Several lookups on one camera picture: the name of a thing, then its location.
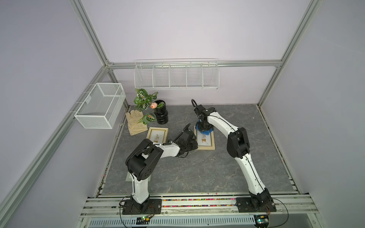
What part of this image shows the gold frame with deer print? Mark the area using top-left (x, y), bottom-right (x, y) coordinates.
top-left (194, 126), bottom-right (215, 151)

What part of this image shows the blue microfiber cloth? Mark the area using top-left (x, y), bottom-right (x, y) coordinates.
top-left (195, 122), bottom-right (214, 135)

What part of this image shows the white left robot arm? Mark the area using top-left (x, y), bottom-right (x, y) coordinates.
top-left (125, 127), bottom-right (198, 205)

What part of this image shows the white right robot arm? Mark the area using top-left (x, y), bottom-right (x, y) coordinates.
top-left (192, 100), bottom-right (273, 211)

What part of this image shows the glossy black vase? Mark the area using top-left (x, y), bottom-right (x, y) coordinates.
top-left (154, 100), bottom-right (168, 124)

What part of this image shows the cream work glove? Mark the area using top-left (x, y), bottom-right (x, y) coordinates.
top-left (126, 110), bottom-right (148, 136)

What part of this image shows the green artificial plant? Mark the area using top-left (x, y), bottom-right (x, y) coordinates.
top-left (134, 88), bottom-right (166, 125)

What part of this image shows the gold frame with plant print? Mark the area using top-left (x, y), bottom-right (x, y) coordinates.
top-left (146, 127), bottom-right (168, 144)

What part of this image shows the white wire wall shelf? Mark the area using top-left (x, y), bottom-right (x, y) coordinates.
top-left (134, 59), bottom-right (220, 89)

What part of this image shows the green picture frame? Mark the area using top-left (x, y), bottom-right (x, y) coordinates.
top-left (125, 172), bottom-right (152, 182)

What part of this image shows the aluminium rail base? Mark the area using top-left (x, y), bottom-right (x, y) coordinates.
top-left (76, 192), bottom-right (326, 228)

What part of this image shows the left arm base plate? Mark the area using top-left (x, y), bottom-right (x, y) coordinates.
top-left (120, 198), bottom-right (162, 215)

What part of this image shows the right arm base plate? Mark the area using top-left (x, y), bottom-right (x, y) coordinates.
top-left (235, 197), bottom-right (277, 213)

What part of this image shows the white wire basket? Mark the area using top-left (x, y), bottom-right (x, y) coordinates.
top-left (74, 83), bottom-right (126, 129)

